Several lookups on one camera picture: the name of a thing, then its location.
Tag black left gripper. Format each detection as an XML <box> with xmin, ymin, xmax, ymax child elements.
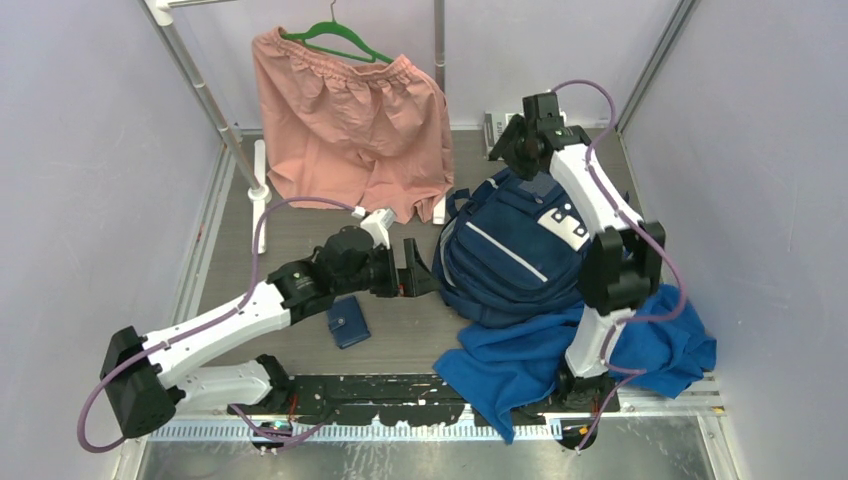
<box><xmin>334</xmin><ymin>238</ymin><xmax>440</xmax><ymax>298</ymax></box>

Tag navy blue backpack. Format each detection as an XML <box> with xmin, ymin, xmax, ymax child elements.
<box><xmin>432</xmin><ymin>168</ymin><xmax>589</xmax><ymax>328</ymax></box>

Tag grey magazine stack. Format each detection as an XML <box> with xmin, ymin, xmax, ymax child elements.
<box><xmin>484</xmin><ymin>112</ymin><xmax>526</xmax><ymax>163</ymax></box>

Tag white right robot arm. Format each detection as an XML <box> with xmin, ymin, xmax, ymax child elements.
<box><xmin>489</xmin><ymin>92</ymin><xmax>665</xmax><ymax>411</ymax></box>

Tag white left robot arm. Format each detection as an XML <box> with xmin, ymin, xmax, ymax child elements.
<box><xmin>98</xmin><ymin>209</ymin><xmax>439</xmax><ymax>439</ymax></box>

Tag small blue wallet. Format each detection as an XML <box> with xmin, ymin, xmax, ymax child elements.
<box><xmin>327</xmin><ymin>296</ymin><xmax>371</xmax><ymax>349</ymax></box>

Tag blue cloth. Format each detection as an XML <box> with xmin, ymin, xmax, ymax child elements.
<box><xmin>433</xmin><ymin>304</ymin><xmax>717</xmax><ymax>443</ymax></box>

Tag pink shorts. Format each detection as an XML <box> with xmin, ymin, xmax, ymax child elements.
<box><xmin>252</xmin><ymin>27</ymin><xmax>455</xmax><ymax>223</ymax></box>

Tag metal clothes rack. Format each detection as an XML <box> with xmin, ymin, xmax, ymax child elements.
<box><xmin>146</xmin><ymin>1</ymin><xmax>448</xmax><ymax>253</ymax></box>

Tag green clothes hanger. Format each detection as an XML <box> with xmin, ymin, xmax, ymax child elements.
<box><xmin>279</xmin><ymin>1</ymin><xmax>394</xmax><ymax>65</ymax></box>

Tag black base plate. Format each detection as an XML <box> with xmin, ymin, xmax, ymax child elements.
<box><xmin>239</xmin><ymin>374</ymin><xmax>614</xmax><ymax>427</ymax></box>

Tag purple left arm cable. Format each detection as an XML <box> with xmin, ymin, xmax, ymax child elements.
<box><xmin>76</xmin><ymin>196</ymin><xmax>366</xmax><ymax>455</ymax></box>

